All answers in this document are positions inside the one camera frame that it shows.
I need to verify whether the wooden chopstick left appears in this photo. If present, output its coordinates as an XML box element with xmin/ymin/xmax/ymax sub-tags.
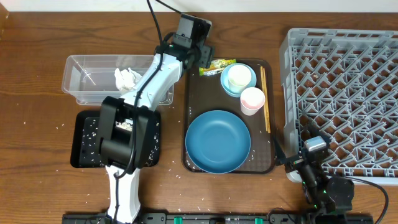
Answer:
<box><xmin>259</xmin><ymin>65</ymin><xmax>269</xmax><ymax>133</ymax></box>

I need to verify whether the light blue small bowl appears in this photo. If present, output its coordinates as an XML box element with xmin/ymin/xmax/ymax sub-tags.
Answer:
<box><xmin>220</xmin><ymin>63</ymin><xmax>257</xmax><ymax>98</ymax></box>

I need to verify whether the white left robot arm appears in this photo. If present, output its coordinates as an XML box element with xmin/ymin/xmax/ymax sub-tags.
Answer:
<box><xmin>96</xmin><ymin>13</ymin><xmax>215</xmax><ymax>223</ymax></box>

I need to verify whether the yellow green snack wrapper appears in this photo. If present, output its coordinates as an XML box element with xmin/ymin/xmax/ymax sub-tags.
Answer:
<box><xmin>199</xmin><ymin>59</ymin><xmax>236</xmax><ymax>76</ymax></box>

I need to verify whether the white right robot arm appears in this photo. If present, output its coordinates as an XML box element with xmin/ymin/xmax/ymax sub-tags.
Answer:
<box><xmin>273</xmin><ymin>124</ymin><xmax>354</xmax><ymax>223</ymax></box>

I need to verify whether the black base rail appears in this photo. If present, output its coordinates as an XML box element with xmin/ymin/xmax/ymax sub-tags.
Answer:
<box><xmin>61</xmin><ymin>212</ymin><xmax>374</xmax><ymax>224</ymax></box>

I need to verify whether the dark brown serving tray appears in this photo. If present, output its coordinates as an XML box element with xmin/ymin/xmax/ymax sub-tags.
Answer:
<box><xmin>182</xmin><ymin>58</ymin><xmax>275</xmax><ymax>174</ymax></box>

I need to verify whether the cream white cup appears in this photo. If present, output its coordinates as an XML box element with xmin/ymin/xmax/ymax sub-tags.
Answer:
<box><xmin>227</xmin><ymin>65</ymin><xmax>251</xmax><ymax>94</ymax></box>

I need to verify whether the black waste tray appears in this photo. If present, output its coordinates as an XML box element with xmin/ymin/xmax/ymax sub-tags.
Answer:
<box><xmin>70</xmin><ymin>110</ymin><xmax>160</xmax><ymax>168</ymax></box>

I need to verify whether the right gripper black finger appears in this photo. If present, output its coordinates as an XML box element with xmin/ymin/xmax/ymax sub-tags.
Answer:
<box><xmin>304</xmin><ymin>123</ymin><xmax>330</xmax><ymax>143</ymax></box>
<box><xmin>272</xmin><ymin>136</ymin><xmax>286</xmax><ymax>166</ymax></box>

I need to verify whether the wooden chopstick right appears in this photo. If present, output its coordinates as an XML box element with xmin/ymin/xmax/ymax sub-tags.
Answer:
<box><xmin>261</xmin><ymin>67</ymin><xmax>271</xmax><ymax>134</ymax></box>

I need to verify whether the clear plastic waste bin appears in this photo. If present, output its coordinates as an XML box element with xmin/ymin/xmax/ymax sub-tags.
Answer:
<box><xmin>61</xmin><ymin>54</ymin><xmax>174</xmax><ymax>106</ymax></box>

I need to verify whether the white tissue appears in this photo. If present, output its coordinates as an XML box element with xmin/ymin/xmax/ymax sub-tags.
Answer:
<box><xmin>114</xmin><ymin>68</ymin><xmax>142</xmax><ymax>91</ymax></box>

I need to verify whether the pink cup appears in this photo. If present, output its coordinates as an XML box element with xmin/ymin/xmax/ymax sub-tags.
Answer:
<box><xmin>240</xmin><ymin>87</ymin><xmax>265</xmax><ymax>116</ymax></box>

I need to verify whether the wooden chopstick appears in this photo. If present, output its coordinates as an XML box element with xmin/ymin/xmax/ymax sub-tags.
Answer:
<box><xmin>261</xmin><ymin>67</ymin><xmax>271</xmax><ymax>134</ymax></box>
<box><xmin>259</xmin><ymin>65</ymin><xmax>269</xmax><ymax>133</ymax></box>

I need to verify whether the dark blue plate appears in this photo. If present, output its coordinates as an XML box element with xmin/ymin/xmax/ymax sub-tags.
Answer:
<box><xmin>185</xmin><ymin>110</ymin><xmax>251</xmax><ymax>174</ymax></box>

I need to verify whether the grey dishwasher rack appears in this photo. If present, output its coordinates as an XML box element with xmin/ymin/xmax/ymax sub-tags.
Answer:
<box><xmin>279</xmin><ymin>28</ymin><xmax>397</xmax><ymax>186</ymax></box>

